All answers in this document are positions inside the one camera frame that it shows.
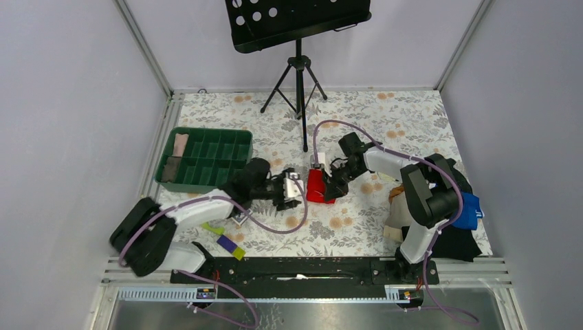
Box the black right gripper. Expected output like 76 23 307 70
322 162 366 202

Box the red underwear white trim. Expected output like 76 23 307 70
306 168 336 204

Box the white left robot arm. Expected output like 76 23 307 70
109 158 306 283

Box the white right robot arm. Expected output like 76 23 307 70
323 133 463 283

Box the floral patterned table mat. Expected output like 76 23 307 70
163 90 460 256

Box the blue playing card box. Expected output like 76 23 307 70
231 213 250 226

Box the pale yellow-green garment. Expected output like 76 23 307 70
377 172 399 184

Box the lime green plastic piece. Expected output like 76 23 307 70
201 223 225 236

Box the brown garment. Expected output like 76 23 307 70
388 185 404 204

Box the green plastic divided tray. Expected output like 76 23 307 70
154 126 253 194

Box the beige grey garment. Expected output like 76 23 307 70
383 192 413 243

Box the purple and green block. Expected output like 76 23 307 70
217 235 245 261

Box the pink rolled cloth in tray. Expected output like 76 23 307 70
173 133 189 157

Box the grey rolled cloth in tray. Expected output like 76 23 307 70
161 156 182 183

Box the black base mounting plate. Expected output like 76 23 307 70
196 257 422 300

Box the black mesh garment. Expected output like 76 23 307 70
446 158 473 194

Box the black music stand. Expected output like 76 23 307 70
225 0 372 152

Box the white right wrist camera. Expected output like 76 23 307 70
310 152 331 175

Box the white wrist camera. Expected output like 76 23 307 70
310 152 331 175
283 172 302 201

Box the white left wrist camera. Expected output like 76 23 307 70
283 172 302 201

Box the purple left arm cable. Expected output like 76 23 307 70
118 176 309 330

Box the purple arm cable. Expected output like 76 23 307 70
118 176 309 330
312 120 482 327

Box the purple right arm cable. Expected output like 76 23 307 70
312 120 482 327

